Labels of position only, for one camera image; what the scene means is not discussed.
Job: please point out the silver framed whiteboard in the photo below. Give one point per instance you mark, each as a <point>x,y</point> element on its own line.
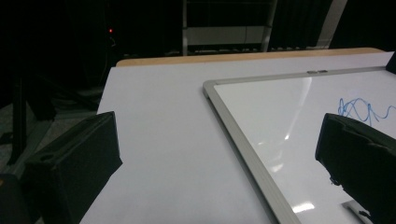
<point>274,118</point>

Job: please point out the white table cover sheet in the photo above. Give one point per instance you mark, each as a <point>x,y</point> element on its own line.
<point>162,124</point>

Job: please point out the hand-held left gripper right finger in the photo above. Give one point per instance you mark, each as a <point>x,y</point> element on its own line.
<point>361,158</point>

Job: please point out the light metal post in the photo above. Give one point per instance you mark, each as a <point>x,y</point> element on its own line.
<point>331,23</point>

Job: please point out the wooden table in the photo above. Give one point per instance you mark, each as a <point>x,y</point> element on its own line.
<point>218,58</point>

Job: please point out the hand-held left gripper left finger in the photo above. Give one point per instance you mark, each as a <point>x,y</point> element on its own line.
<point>71,168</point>

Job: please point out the grey metal stand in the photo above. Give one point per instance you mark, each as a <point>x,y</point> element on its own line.
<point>224,35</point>

